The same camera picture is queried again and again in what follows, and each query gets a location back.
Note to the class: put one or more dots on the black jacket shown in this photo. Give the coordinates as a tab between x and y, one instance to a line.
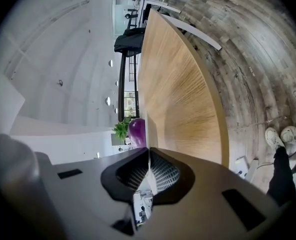
129	40

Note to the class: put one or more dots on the white sneaker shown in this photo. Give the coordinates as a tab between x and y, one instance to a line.
274	138
291	134

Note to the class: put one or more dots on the white power strip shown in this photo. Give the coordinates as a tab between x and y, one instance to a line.
245	167

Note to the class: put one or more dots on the wooden table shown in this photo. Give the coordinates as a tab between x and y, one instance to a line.
177	89

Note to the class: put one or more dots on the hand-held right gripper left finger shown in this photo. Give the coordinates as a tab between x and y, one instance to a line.
124	177

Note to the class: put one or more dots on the green potted plant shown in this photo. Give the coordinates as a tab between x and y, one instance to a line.
120	130

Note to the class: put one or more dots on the black framed window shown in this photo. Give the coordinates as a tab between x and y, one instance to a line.
130	101

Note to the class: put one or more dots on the person's black trouser leg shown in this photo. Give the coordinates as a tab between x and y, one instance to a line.
283	176

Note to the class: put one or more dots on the white desk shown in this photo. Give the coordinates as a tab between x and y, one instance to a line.
160	5

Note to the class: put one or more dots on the purple eggplant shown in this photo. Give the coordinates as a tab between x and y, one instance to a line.
137	132

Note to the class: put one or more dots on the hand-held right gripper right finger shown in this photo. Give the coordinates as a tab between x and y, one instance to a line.
167	176

